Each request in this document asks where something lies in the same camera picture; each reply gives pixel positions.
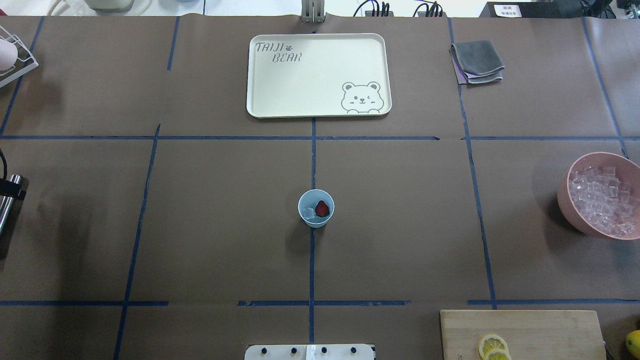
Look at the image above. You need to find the clear ice cube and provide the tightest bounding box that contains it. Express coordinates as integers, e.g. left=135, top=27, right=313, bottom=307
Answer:
left=301, top=207, right=316, bottom=221

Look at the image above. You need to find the red strawberry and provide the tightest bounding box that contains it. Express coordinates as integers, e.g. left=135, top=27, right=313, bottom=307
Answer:
left=314, top=200, right=331, bottom=218

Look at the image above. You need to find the light blue paper cup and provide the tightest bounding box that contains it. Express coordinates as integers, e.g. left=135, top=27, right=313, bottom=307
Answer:
left=297, top=189, right=335, bottom=229

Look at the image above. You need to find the pink bowl of ice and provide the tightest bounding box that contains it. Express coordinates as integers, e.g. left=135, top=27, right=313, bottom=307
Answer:
left=557, top=152, right=640, bottom=240

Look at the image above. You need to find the cream bear serving tray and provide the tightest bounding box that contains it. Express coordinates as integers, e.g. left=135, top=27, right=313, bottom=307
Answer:
left=246, top=33, right=393, bottom=119

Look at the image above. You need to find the grey folded cloth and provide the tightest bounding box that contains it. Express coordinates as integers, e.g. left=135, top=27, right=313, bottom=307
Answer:
left=449, top=39, right=505, bottom=85

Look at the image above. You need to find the lemon slice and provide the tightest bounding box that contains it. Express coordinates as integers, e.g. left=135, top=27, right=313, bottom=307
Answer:
left=477, top=333, right=510, bottom=360
left=482, top=348, right=512, bottom=360

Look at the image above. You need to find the wooden cutting board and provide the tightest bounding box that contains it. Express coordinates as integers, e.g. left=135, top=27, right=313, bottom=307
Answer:
left=439, top=309, right=606, bottom=360

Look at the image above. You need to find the whole yellow lemon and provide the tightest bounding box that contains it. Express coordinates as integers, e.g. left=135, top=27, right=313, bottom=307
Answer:
left=624, top=330, right=640, bottom=360

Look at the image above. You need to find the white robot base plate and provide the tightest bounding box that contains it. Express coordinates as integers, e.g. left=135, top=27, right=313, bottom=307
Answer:
left=244, top=343, right=377, bottom=360

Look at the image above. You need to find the aluminium frame post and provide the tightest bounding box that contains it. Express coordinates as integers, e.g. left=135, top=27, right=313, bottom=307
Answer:
left=301, top=0, right=326, bottom=24

